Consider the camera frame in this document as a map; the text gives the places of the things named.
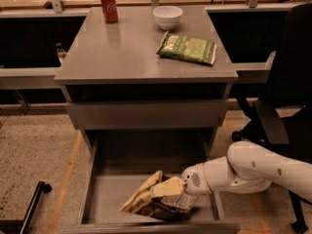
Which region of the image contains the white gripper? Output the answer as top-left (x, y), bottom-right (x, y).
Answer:
top-left (150, 164), bottom-right (213, 197)

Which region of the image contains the brown chip bag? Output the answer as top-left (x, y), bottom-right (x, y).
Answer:
top-left (120, 171), bottom-right (197, 220)

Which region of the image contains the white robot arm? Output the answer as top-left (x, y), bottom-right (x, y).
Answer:
top-left (151, 141), bottom-right (312, 202)

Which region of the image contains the open grey middle drawer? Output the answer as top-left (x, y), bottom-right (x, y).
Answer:
top-left (61, 130), bottom-right (240, 234)

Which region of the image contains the grey drawer cabinet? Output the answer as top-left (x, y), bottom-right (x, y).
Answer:
top-left (55, 7), bottom-right (238, 151)

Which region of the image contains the closed grey top drawer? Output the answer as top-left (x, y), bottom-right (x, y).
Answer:
top-left (67, 99), bottom-right (227, 130)

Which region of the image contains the green chip bag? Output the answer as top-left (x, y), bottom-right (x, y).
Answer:
top-left (157, 31), bottom-right (217, 65)

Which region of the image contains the black office chair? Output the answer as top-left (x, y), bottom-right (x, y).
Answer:
top-left (232, 3), bottom-right (312, 234)

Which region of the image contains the black metal stand leg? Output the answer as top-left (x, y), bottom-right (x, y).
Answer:
top-left (0, 181), bottom-right (52, 234)

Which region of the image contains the white bowl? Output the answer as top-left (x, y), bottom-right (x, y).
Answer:
top-left (153, 6), bottom-right (183, 30)

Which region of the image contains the red soda can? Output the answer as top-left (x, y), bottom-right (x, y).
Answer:
top-left (100, 0), bottom-right (118, 23)

